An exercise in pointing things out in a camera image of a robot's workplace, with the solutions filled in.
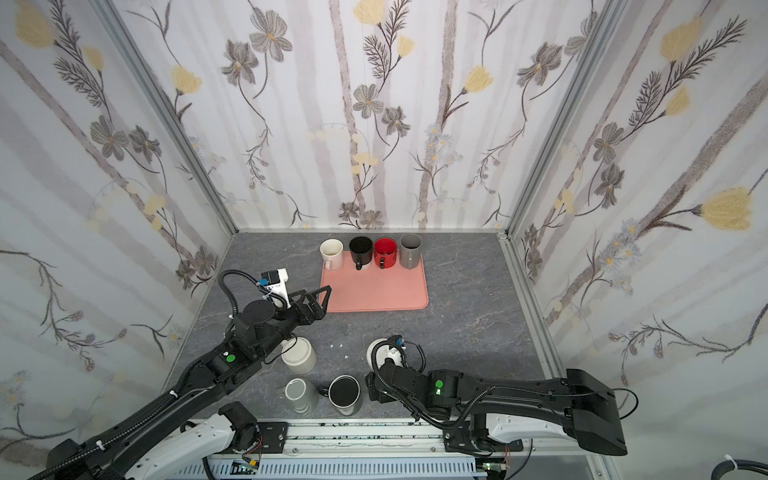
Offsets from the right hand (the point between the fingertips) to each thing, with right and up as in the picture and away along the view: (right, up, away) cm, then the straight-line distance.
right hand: (366, 377), depth 74 cm
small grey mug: (-16, -3, -2) cm, 17 cm away
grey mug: (+13, +33, +27) cm, 45 cm away
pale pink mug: (-15, +33, +30) cm, 47 cm away
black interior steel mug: (-6, -3, -1) cm, 7 cm away
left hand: (-13, +24, -1) cm, 27 cm away
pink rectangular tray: (+7, +20, +30) cm, 36 cm away
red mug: (+4, +33, +34) cm, 47 cm away
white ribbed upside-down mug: (+2, +11, -17) cm, 20 cm away
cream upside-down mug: (-18, +3, +6) cm, 19 cm away
